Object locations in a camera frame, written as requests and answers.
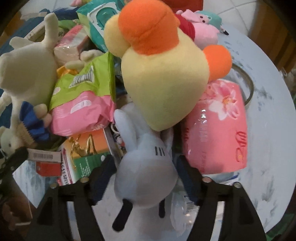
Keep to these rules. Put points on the white dog plush toy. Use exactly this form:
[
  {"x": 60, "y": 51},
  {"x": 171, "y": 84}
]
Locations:
[{"x": 146, "y": 174}]

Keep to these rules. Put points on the white red small box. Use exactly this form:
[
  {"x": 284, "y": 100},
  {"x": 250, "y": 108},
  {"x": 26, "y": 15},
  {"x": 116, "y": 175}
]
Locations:
[{"x": 48, "y": 163}]

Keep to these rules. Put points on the white wet wipes pack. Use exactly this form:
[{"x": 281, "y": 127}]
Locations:
[{"x": 183, "y": 210}]

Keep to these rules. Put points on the green orange carton box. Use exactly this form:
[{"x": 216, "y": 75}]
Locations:
[{"x": 80, "y": 154}]

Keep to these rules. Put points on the pink green wipes pack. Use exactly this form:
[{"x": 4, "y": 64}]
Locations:
[{"x": 86, "y": 101}]

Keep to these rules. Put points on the pink pig plush toy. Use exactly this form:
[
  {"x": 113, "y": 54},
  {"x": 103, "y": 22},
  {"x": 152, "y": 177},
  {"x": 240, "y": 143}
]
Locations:
[{"x": 202, "y": 27}]

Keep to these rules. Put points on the teal wipes pack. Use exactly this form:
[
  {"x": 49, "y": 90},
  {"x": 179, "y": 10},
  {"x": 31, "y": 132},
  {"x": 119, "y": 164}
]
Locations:
[{"x": 93, "y": 17}]

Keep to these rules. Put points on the yellow duck plush toy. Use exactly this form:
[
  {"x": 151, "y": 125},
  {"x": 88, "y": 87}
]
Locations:
[{"x": 164, "y": 71}]

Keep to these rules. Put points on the pink tissue pack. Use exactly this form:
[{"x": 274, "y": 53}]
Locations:
[{"x": 215, "y": 131}]

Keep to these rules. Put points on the cream rabbit plush toy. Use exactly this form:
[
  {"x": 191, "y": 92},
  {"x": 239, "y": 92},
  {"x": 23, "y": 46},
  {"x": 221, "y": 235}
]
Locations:
[{"x": 28, "y": 79}]

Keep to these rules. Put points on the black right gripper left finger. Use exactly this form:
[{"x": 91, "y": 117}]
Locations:
[{"x": 51, "y": 219}]

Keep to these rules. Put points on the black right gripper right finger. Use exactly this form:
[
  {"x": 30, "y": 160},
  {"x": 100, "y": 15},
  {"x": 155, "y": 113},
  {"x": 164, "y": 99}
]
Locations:
[{"x": 227, "y": 207}]

